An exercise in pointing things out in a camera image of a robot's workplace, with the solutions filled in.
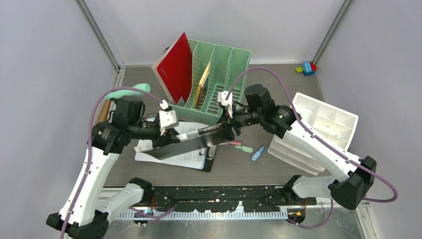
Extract mint green microphone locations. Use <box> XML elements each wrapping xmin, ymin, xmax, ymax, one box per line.
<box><xmin>104</xmin><ymin>83</ymin><xmax>151</xmax><ymax>100</ymax></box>

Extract white drawer organizer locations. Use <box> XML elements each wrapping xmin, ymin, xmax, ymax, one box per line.
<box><xmin>266</xmin><ymin>92</ymin><xmax>359</xmax><ymax>175</ymax></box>

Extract green highlighter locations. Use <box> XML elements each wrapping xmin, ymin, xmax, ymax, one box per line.
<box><xmin>234</xmin><ymin>145</ymin><xmax>254</xmax><ymax>153</ymax></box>

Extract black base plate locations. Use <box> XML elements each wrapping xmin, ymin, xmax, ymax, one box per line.
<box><xmin>133</xmin><ymin>186</ymin><xmax>317</xmax><ymax>213</ymax></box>

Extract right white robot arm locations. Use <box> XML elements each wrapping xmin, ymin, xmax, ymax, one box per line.
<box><xmin>217</xmin><ymin>84</ymin><xmax>377</xmax><ymax>210</ymax></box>

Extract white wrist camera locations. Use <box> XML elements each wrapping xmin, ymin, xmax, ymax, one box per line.
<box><xmin>158</xmin><ymin>100</ymin><xmax>179</xmax><ymax>135</ymax></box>
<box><xmin>217</xmin><ymin>91</ymin><xmax>233</xmax><ymax>118</ymax></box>

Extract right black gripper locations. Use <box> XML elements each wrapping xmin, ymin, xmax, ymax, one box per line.
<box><xmin>213</xmin><ymin>103</ymin><xmax>263</xmax><ymax>141</ymax></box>

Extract yellow book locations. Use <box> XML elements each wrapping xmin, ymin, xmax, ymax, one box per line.
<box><xmin>193</xmin><ymin>61</ymin><xmax>211</xmax><ymax>108</ymax></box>

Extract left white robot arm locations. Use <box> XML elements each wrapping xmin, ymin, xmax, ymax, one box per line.
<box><xmin>46</xmin><ymin>96</ymin><xmax>179</xmax><ymax>239</ymax></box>

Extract black clipboard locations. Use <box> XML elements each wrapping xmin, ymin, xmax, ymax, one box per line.
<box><xmin>199</xmin><ymin>145</ymin><xmax>217</xmax><ymax>172</ymax></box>

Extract red notebook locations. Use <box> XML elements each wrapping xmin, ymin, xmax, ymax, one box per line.
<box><xmin>151</xmin><ymin>33</ymin><xmax>193</xmax><ymax>104</ymax></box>

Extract green file organizer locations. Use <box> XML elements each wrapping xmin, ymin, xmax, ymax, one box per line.
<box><xmin>171</xmin><ymin>39</ymin><xmax>251</xmax><ymax>124</ymax></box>

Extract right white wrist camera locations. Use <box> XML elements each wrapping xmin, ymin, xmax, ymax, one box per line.
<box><xmin>217</xmin><ymin>91</ymin><xmax>233</xmax><ymax>118</ymax></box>

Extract pink pen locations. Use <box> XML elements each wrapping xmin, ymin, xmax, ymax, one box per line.
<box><xmin>227</xmin><ymin>141</ymin><xmax>242</xmax><ymax>146</ymax></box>

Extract colourful toy blocks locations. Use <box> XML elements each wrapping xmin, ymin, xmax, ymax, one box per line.
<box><xmin>295</xmin><ymin>61</ymin><xmax>317</xmax><ymax>76</ymax></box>

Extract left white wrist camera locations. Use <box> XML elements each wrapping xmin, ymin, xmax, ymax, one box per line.
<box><xmin>158</xmin><ymin>100</ymin><xmax>179</xmax><ymax>135</ymax></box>

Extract black book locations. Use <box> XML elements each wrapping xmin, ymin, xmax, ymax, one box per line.
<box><xmin>153</xmin><ymin>125</ymin><xmax>217</xmax><ymax>157</ymax></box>

